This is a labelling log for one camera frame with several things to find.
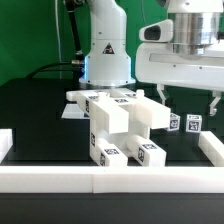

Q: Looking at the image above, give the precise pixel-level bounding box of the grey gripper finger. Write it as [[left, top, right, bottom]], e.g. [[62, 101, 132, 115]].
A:
[[156, 84, 169, 104], [209, 91, 222, 116]]

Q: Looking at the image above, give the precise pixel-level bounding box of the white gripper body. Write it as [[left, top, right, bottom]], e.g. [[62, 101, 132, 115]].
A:
[[135, 42, 224, 92]]

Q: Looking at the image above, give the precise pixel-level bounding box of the white chair back part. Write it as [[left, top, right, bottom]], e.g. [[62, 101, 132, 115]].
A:
[[66, 88, 171, 134]]

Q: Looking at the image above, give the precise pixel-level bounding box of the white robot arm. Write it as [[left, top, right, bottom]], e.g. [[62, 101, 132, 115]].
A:
[[82, 0, 224, 115]]

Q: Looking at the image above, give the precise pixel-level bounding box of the white paper tag sheet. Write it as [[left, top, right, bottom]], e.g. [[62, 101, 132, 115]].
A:
[[62, 104, 89, 119]]

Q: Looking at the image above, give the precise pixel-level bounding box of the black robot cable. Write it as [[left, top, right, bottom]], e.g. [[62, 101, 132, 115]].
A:
[[25, 0, 86, 79]]

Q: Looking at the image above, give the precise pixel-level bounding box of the white thin cable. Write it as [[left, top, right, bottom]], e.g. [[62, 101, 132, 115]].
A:
[[54, 0, 64, 80]]

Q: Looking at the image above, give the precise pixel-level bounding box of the white left fence wall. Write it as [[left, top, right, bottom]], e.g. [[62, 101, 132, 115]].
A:
[[0, 129, 13, 163]]

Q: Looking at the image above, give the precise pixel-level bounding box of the white front fence wall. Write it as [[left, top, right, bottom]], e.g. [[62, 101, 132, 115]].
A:
[[0, 166, 224, 193]]

